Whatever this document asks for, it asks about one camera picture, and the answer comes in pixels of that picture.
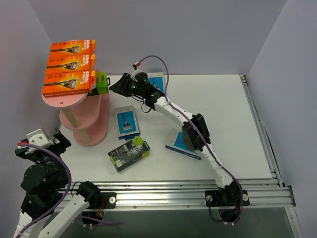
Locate black green Gillette Labs box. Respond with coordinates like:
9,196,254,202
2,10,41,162
87,72,110,97

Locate blue Harry's razor box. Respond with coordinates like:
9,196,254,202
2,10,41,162
114,105,140,140

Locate orange Gillette Fusion box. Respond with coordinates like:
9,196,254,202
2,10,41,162
45,54,96,74
42,70,96,98

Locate orange Gillette Fusion5 razor box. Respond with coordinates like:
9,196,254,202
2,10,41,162
49,39,96,58

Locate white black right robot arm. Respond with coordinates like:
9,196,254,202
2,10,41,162
109,72,243,209

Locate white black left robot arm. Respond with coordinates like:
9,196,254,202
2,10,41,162
14,129,102,238

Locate pink three-tier wooden shelf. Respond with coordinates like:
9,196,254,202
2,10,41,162
41,39,110,147

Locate blue Harry's box far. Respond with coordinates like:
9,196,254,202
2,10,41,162
148,72,165,93

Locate blue Harry's box tilted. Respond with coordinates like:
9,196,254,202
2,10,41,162
165,128,201,160

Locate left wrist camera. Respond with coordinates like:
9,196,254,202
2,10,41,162
26,129,53,148

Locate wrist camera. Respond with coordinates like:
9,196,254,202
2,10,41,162
131,62,141,77
26,129,53,148

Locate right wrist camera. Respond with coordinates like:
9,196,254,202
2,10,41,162
131,62,141,77

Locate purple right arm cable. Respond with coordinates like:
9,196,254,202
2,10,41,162
135,55,245,224

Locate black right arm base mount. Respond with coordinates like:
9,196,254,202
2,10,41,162
204,189,250,207

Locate aluminium mounting rail frame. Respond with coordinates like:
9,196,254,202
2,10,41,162
62,75,303,238

